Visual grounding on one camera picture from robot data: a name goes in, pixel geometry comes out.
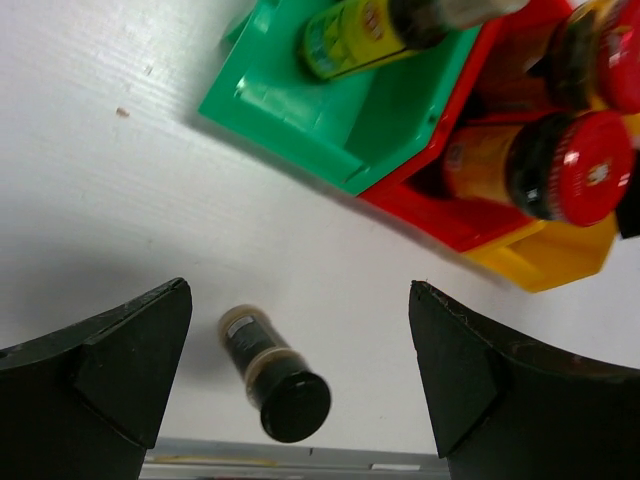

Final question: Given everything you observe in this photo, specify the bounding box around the red plastic bin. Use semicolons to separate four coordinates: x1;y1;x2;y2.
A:
358;1;572;253

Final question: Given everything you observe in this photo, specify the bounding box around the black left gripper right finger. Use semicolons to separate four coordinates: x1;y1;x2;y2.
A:
409;281;639;479

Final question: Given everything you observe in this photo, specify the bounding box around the green plastic bin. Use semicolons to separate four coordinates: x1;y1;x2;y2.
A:
199;1;481;195

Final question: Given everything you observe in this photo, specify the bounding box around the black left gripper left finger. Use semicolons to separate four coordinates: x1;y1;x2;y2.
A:
1;278;192;479

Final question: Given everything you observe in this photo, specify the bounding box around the aluminium table front rail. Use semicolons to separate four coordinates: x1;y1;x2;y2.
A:
139;438;450;479

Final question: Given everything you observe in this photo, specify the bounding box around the black-lid pepper jar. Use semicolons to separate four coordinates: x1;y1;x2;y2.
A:
218;305;332;444

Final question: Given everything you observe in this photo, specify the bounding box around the yellow-label small condiment bottle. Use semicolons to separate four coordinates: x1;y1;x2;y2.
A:
299;0;527;80

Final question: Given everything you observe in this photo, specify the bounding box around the red-lid chili sauce jar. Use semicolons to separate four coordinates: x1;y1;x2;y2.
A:
523;1;639;115

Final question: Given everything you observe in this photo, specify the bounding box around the yellow plastic bin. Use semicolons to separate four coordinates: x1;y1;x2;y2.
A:
464;213;619;293

